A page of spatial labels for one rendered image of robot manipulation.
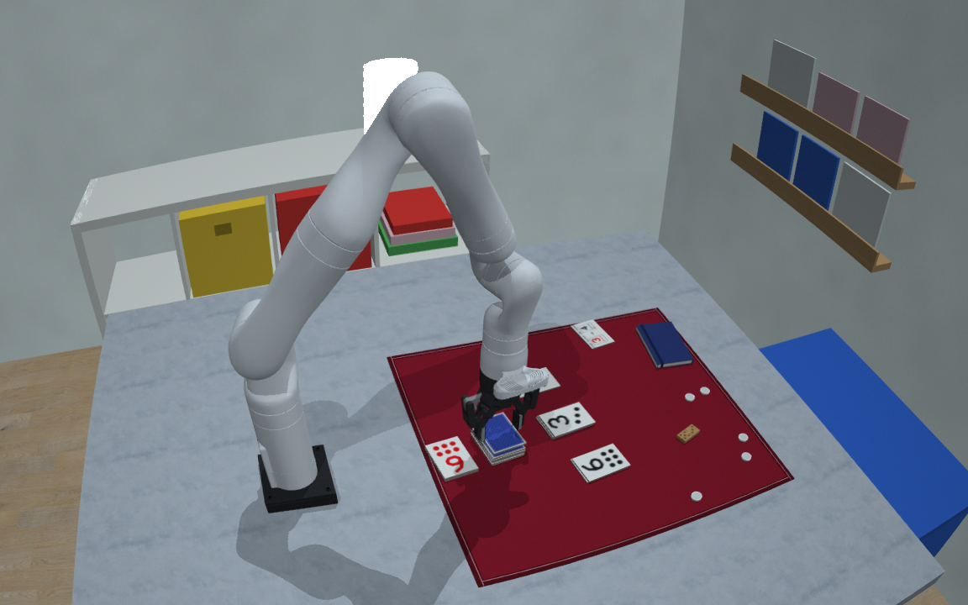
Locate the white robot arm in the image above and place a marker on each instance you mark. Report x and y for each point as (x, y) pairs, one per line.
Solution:
(433, 121)

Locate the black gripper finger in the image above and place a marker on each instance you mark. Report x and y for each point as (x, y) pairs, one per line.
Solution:
(474, 419)
(529, 402)

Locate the blue playing card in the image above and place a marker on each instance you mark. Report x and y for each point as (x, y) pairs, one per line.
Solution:
(508, 452)

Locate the dark red play mat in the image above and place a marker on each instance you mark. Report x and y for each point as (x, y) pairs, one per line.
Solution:
(459, 533)
(537, 508)

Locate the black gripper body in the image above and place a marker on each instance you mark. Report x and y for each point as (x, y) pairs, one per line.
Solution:
(487, 397)

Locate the small tan wooden block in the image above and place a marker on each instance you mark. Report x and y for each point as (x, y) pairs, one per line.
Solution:
(688, 433)

